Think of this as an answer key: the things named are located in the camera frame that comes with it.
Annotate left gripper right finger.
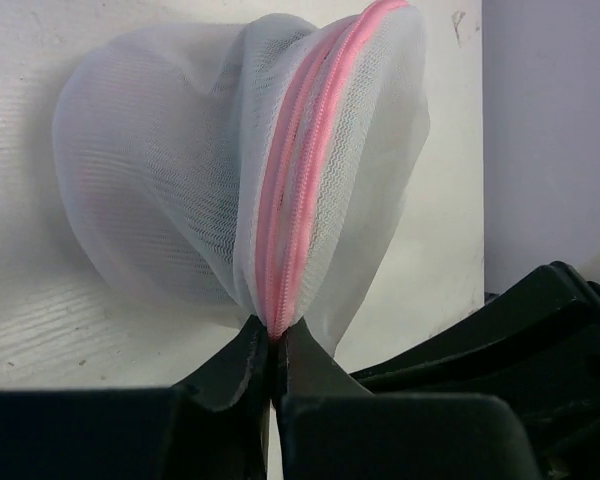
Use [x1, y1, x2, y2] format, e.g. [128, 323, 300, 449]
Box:
[277, 322, 541, 479]

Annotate white mesh laundry bag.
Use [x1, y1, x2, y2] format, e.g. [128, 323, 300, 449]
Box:
[52, 1, 429, 352]

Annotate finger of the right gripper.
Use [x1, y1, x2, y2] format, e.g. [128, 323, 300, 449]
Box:
[352, 262, 600, 479]

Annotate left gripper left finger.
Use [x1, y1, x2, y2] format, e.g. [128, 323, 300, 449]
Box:
[0, 317, 269, 479]

